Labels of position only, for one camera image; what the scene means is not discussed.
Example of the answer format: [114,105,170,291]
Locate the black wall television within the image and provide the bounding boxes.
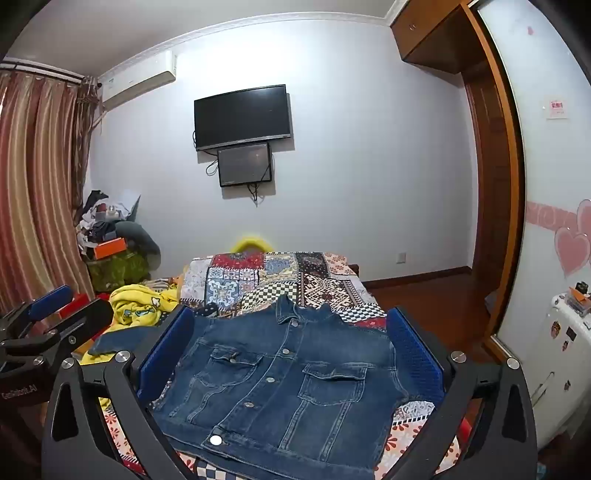
[194,84,293,152]

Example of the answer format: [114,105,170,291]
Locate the orange and black item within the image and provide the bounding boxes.
[567,283,591,318]

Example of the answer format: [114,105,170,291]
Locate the pink band decal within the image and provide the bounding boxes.
[526,200,580,228]

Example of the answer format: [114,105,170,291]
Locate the yellow round object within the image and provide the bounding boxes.
[230,234,273,255]

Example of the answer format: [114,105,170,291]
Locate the white small fridge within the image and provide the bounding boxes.
[521,291,591,412]

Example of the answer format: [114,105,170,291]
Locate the blue denim jeans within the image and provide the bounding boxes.
[88,295,411,480]

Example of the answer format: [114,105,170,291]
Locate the white air conditioner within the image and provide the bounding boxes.
[99,50,178,112]

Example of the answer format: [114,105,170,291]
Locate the pile of clutter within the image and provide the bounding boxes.
[75,188,142,246]

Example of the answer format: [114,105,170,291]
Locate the wooden door frame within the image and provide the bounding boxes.
[462,4,528,365]

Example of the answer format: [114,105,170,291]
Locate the red box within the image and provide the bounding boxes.
[58,292,100,320]

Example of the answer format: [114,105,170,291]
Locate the orange box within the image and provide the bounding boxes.
[94,237,128,260]

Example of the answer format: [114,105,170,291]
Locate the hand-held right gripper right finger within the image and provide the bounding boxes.
[385,305,539,480]

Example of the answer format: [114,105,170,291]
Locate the grey pillow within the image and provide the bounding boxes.
[115,220,162,269]

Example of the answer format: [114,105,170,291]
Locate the yellow printed garment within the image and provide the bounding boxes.
[78,282,185,411]

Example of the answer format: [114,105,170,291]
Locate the pink heart decal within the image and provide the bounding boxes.
[554,199,591,281]

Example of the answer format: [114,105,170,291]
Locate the white sliding door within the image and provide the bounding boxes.
[475,0,591,352]

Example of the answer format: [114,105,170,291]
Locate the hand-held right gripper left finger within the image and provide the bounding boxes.
[41,305,197,480]

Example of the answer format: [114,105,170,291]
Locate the small black wall monitor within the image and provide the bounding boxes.
[217,142,271,188]

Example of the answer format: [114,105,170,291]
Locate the wooden baseboard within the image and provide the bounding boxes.
[364,266,474,290]

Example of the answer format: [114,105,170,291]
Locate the striped red curtain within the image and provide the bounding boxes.
[0,69,101,319]

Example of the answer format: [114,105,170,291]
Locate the patchwork printed bed blanket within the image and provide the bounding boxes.
[76,250,462,480]

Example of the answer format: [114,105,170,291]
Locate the green patterned cloth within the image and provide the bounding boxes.
[85,251,151,294]

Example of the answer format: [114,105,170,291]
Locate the wooden overhead cabinet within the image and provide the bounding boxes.
[389,0,482,75]

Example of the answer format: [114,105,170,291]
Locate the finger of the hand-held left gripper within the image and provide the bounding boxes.
[0,298,115,370]
[0,285,75,341]

